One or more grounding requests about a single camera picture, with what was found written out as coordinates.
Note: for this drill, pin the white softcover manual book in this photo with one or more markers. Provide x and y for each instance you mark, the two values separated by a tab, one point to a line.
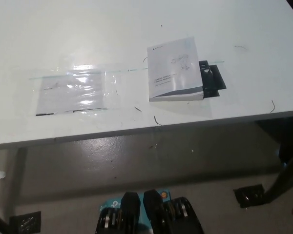
173	70

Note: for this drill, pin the clear plastic sheet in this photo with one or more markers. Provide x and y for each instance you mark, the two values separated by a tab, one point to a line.
127	92

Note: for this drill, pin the clear plastic bag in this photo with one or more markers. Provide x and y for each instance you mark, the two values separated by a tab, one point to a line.
63	97

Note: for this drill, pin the dark metal table leg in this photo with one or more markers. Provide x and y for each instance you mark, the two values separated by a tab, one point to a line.
280	181

